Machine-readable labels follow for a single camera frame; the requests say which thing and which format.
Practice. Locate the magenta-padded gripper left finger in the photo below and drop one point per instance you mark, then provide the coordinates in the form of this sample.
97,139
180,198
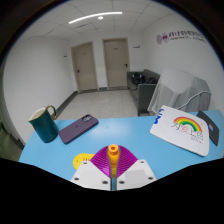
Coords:
93,175

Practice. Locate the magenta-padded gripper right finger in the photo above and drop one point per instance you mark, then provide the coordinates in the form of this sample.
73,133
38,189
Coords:
133,173

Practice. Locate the orange charger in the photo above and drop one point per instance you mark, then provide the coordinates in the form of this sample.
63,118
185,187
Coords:
113,154

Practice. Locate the purple smartphone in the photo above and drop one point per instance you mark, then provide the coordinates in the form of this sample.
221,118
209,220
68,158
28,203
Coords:
77,128

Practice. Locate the white rainbow mouse pad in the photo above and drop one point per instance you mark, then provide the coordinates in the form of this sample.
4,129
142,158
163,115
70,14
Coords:
180,131

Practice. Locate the teal mug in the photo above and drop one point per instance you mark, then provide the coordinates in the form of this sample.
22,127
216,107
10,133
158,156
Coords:
43,128

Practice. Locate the grey sofa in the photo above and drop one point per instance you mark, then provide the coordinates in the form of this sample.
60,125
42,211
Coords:
145,98

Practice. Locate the black notebook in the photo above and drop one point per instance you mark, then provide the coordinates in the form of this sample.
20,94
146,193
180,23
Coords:
210,128

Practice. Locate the black bag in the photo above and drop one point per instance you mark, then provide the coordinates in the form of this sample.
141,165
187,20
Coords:
138,78

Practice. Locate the white cloth-covered furniture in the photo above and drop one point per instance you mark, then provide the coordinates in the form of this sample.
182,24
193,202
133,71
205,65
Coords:
176,88

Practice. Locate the beige door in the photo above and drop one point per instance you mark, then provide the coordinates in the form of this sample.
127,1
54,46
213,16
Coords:
84,68
116,65

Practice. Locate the round ceiling light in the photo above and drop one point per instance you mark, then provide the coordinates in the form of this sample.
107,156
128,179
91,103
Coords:
100,17

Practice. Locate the long ceiling light strip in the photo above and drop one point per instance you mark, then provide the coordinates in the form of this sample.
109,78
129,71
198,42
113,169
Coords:
90,16

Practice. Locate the wall logo sign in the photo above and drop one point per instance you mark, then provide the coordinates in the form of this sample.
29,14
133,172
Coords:
180,36

